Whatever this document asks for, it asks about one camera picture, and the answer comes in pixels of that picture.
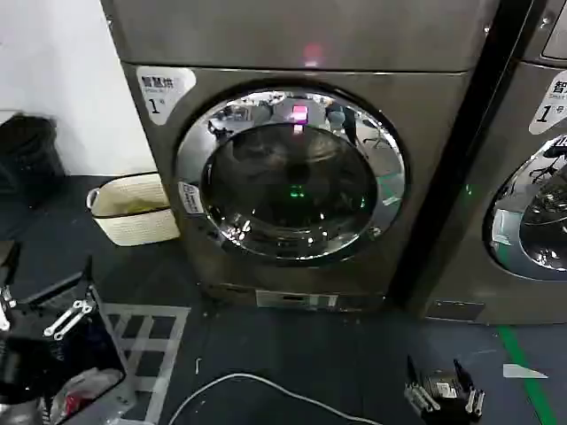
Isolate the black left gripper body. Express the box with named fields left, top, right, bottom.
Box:
left=0, top=329, right=63, bottom=402

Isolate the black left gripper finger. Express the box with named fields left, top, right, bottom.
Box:
left=0, top=241, right=22, bottom=331
left=42, top=255, right=97, bottom=342

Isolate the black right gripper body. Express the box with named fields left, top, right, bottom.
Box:
left=418, top=369, right=471, bottom=425

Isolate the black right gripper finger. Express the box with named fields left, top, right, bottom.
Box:
left=452, top=358, right=485, bottom=418
left=404, top=353, right=440, bottom=412

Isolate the white paper scrap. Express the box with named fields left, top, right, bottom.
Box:
left=501, top=363, right=549, bottom=380

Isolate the white pink cloth bundle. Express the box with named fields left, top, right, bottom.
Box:
left=49, top=366, right=126, bottom=424

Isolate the black waste bin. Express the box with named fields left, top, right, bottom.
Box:
left=0, top=113, right=67, bottom=209

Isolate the cream woven laundry basket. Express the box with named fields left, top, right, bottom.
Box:
left=86, top=173, right=182, bottom=247

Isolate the round chrome-rimmed dryer door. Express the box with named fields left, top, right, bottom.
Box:
left=481, top=132, right=567, bottom=282

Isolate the grey dryer with cut-off door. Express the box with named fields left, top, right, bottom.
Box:
left=409, top=0, right=567, bottom=328

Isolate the round glass dryer door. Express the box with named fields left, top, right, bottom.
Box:
left=173, top=78, right=411, bottom=268

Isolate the grey front-load dryer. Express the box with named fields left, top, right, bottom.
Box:
left=99, top=0, right=532, bottom=312

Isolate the white floor cable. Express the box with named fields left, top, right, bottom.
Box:
left=167, top=372, right=380, bottom=425

